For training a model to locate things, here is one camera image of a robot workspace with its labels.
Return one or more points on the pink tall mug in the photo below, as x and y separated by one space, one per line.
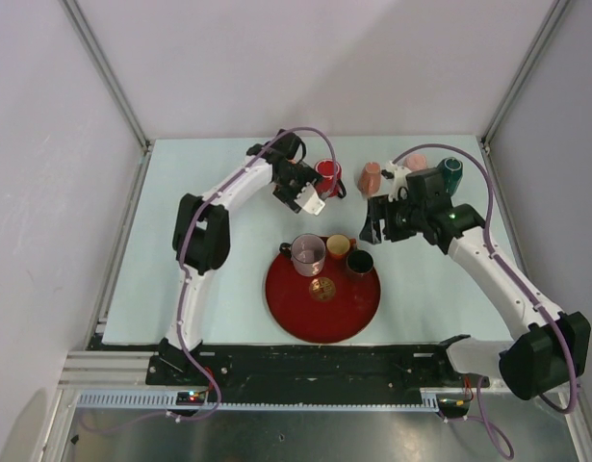
415 162

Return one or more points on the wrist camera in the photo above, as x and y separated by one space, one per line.
396 174
309 201

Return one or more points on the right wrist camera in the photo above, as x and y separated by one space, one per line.
396 174

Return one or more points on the brown striped mug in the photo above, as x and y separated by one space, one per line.
359 263

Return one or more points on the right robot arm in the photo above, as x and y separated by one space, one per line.
549 347

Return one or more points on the dark green mug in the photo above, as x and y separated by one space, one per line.
452 173

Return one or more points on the white slotted cable duct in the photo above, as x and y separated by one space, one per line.
172 400

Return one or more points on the salmon small mug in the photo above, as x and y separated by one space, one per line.
369 181

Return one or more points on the large lilac mug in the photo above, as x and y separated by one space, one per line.
307 253

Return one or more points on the small orange mug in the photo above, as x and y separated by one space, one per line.
339 246

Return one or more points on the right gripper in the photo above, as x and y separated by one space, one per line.
372 233

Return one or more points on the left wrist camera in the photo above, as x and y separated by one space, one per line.
309 201

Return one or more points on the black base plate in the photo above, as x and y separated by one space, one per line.
311 375

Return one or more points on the red round tray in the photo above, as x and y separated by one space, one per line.
328 308

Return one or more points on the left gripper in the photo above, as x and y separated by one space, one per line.
307 175

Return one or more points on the red mug black handle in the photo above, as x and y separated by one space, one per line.
331 184

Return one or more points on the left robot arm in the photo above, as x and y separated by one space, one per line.
202 239

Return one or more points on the aluminium frame rail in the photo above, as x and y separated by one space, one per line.
81 26

